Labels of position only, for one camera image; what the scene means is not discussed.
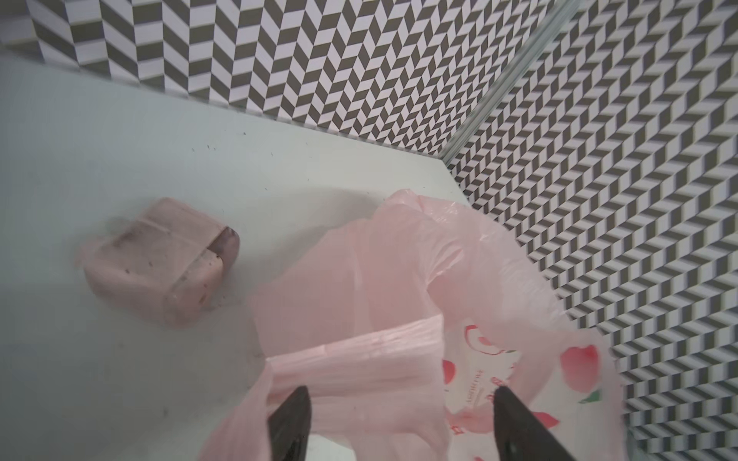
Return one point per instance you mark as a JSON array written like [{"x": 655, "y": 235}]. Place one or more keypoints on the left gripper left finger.
[{"x": 290, "y": 425}]

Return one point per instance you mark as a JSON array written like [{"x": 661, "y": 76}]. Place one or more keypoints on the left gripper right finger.
[{"x": 519, "y": 435}]

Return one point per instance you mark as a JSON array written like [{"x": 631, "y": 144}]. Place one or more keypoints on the pink plastic bag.
[{"x": 402, "y": 327}]

